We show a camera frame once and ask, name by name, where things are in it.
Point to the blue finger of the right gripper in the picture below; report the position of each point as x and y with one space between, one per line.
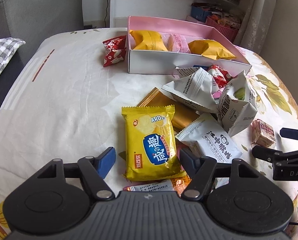
271 154
289 133

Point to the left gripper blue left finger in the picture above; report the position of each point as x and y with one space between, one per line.
93 172

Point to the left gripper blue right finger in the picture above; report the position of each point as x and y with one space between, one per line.
201 172

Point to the white monkey biscuit packet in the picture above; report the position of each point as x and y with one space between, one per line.
205 137

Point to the yellow chips packet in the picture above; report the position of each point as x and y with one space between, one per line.
150 144

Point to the white green snack packet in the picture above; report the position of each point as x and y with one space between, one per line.
237 107

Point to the white printed snack packet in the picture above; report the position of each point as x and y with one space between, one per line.
194 88

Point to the red white snack packet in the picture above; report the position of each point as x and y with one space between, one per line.
220 75

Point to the pink pastry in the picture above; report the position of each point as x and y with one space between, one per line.
177 43

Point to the orange yellow pastry packet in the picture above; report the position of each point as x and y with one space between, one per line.
148 40

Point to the small pink candy cube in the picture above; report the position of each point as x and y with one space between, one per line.
262 133

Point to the orange silver bar packet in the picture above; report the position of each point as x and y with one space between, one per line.
174 184

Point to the floral tablecloth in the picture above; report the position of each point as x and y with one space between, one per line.
65 104

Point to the beige curtain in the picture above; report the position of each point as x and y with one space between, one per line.
255 25

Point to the red plastic basket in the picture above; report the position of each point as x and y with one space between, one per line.
228 32

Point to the red snack packet left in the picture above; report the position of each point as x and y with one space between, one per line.
115 50

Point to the pink cardboard box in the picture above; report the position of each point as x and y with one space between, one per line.
166 62

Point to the checkered grey cushion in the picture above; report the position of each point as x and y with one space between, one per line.
8 47

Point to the blue plastic basket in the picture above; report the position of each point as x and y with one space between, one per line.
199 12

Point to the grey sofa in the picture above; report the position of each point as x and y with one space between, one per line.
33 21

